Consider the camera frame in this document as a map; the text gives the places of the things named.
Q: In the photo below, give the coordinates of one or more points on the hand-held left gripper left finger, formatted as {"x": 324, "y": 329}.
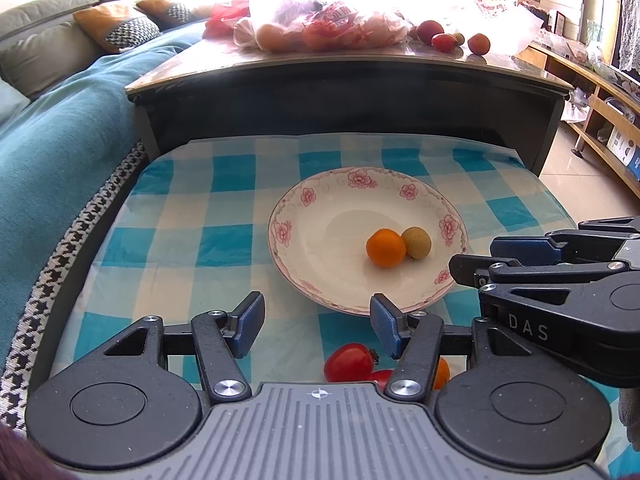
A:
{"x": 251, "y": 321}

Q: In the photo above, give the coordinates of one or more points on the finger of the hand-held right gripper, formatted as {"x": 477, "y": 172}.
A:
{"x": 520, "y": 248}
{"x": 475, "y": 269}

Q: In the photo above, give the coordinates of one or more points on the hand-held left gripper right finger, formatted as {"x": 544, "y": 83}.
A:
{"x": 385, "y": 326}

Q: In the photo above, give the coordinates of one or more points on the red cherry tomato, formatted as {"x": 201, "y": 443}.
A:
{"x": 443, "y": 42}
{"x": 382, "y": 379}

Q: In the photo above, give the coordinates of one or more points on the cherry tomato with stem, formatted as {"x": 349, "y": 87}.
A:
{"x": 346, "y": 364}

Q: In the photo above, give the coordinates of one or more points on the smooth small orange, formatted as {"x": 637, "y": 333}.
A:
{"x": 385, "y": 248}
{"x": 478, "y": 44}
{"x": 442, "y": 374}

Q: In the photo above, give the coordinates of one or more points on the white floral rim plate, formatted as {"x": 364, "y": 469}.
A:
{"x": 325, "y": 240}

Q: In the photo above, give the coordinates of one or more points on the green-brown longan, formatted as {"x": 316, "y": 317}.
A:
{"x": 417, "y": 241}
{"x": 413, "y": 33}
{"x": 458, "y": 39}

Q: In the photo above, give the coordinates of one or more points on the blue white checkered cloth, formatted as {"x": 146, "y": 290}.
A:
{"x": 200, "y": 240}

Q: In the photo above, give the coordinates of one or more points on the white blue box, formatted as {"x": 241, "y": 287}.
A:
{"x": 625, "y": 152}

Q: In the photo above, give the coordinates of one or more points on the wooden tv stand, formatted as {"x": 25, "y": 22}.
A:
{"x": 590, "y": 105}

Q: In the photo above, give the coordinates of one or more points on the black white houndstooth cloth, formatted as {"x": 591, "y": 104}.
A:
{"x": 65, "y": 260}

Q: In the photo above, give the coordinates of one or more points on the dark coffee table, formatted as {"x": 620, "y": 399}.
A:
{"x": 350, "y": 100}

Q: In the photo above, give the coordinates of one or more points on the large red tomato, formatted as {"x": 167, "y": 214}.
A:
{"x": 430, "y": 30}

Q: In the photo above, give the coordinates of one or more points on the white plastic bag red print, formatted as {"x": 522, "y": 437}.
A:
{"x": 490, "y": 7}

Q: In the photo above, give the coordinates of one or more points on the white lace cloth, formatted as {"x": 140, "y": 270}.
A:
{"x": 627, "y": 25}

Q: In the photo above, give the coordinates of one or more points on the blue blanket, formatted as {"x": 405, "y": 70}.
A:
{"x": 60, "y": 160}

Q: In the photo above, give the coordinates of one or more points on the red garment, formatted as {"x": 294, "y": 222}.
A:
{"x": 20, "y": 455}

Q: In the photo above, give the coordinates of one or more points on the clear bag of oranges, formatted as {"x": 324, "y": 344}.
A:
{"x": 325, "y": 25}

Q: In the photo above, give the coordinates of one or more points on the orange houndstooth cushion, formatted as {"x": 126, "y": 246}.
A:
{"x": 117, "y": 25}
{"x": 170, "y": 10}

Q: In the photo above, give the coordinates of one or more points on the pale teal cushion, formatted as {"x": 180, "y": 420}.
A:
{"x": 10, "y": 102}

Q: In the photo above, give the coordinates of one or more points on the grey sofa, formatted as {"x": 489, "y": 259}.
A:
{"x": 45, "y": 45}

